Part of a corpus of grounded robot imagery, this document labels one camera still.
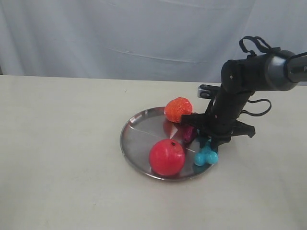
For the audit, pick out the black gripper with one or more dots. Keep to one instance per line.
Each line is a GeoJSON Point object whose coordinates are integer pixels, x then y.
{"type": "Point", "coordinates": [219, 123]}

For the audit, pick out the teal toy dog bone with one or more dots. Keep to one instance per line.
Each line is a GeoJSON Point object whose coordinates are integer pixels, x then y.
{"type": "Point", "coordinates": [206, 155]}

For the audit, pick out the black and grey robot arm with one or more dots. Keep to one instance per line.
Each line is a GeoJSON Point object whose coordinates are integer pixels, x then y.
{"type": "Point", "coordinates": [240, 79]}

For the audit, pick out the red toy apple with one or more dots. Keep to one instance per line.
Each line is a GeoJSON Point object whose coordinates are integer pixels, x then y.
{"type": "Point", "coordinates": [167, 157]}

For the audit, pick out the orange-red toy strawberry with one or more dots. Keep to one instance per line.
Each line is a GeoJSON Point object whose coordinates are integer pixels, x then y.
{"type": "Point", "coordinates": [176, 108]}

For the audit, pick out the round stainless steel plate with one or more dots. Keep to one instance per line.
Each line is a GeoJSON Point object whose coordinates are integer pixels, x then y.
{"type": "Point", "coordinates": [144, 130]}

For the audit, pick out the white fabric backdrop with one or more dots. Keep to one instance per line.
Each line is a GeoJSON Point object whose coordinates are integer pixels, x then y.
{"type": "Point", "coordinates": [161, 40]}

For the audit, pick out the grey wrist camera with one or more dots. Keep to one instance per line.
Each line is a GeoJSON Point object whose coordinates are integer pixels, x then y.
{"type": "Point", "coordinates": [207, 91]}

